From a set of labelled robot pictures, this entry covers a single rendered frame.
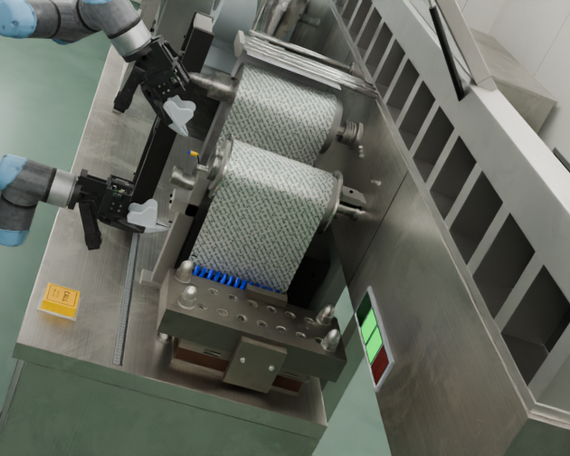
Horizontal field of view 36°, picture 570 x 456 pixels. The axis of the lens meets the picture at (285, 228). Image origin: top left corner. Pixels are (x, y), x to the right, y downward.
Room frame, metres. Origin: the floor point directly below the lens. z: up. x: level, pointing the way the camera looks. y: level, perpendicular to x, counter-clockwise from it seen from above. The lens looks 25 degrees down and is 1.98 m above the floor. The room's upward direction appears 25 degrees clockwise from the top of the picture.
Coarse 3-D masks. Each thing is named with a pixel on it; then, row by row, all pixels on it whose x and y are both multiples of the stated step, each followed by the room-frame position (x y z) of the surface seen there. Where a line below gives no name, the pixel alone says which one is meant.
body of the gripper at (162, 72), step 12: (144, 48) 1.66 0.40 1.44; (156, 48) 1.67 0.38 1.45; (132, 60) 1.65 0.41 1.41; (144, 60) 1.68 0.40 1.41; (156, 60) 1.67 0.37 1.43; (168, 60) 1.68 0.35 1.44; (156, 72) 1.68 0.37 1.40; (168, 72) 1.66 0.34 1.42; (180, 72) 1.71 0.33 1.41; (144, 84) 1.67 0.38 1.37; (156, 84) 1.66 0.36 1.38; (168, 84) 1.68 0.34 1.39; (180, 84) 1.67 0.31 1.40; (156, 96) 1.67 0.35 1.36; (168, 96) 1.68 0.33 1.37
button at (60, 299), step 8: (48, 288) 1.53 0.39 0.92; (56, 288) 1.54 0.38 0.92; (64, 288) 1.55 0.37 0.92; (48, 296) 1.50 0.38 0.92; (56, 296) 1.51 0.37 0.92; (64, 296) 1.53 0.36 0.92; (72, 296) 1.54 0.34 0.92; (48, 304) 1.49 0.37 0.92; (56, 304) 1.49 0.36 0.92; (64, 304) 1.50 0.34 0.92; (72, 304) 1.51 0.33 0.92; (56, 312) 1.49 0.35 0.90; (64, 312) 1.50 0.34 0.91; (72, 312) 1.50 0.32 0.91
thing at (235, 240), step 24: (216, 216) 1.69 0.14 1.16; (240, 216) 1.70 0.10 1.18; (264, 216) 1.72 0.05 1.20; (216, 240) 1.69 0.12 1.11; (240, 240) 1.71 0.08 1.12; (264, 240) 1.72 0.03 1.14; (288, 240) 1.73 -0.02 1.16; (216, 264) 1.70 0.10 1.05; (240, 264) 1.71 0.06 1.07; (264, 264) 1.73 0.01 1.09; (288, 264) 1.74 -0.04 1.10
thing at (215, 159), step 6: (216, 150) 1.73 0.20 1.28; (222, 150) 1.73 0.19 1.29; (216, 156) 1.71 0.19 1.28; (222, 156) 1.72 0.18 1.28; (210, 162) 1.74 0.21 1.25; (216, 162) 1.71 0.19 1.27; (210, 168) 1.71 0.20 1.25; (216, 168) 1.71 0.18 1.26; (210, 174) 1.70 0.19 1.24; (216, 174) 1.71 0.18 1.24; (210, 180) 1.73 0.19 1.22
